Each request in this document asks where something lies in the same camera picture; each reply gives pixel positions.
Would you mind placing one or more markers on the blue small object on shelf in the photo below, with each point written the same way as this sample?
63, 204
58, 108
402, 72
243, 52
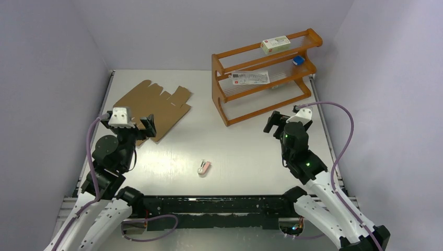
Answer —
298, 60

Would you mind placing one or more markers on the orange wooden shelf rack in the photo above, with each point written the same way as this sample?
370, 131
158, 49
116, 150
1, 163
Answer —
236, 103

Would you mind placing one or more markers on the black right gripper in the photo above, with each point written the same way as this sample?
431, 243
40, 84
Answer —
276, 118

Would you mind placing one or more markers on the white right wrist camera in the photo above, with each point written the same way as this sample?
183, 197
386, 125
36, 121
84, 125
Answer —
303, 115

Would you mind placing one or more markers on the white green box top shelf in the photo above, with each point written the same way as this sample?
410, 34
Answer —
274, 45

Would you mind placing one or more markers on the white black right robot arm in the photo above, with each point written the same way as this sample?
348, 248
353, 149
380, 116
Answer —
320, 200

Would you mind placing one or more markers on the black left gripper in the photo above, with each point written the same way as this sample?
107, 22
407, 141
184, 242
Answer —
148, 124

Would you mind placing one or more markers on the clear plastic packet on shelf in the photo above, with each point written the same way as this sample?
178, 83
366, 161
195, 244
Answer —
250, 77

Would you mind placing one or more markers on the brown cardboard box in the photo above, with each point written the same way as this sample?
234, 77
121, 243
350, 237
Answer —
150, 98

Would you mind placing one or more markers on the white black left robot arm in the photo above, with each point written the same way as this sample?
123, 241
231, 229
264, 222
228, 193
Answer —
110, 145

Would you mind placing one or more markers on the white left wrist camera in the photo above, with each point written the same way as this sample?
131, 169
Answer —
121, 118

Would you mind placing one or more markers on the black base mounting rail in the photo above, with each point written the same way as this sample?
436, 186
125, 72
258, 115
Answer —
267, 212

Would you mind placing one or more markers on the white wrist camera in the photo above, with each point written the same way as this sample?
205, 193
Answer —
303, 115
121, 118

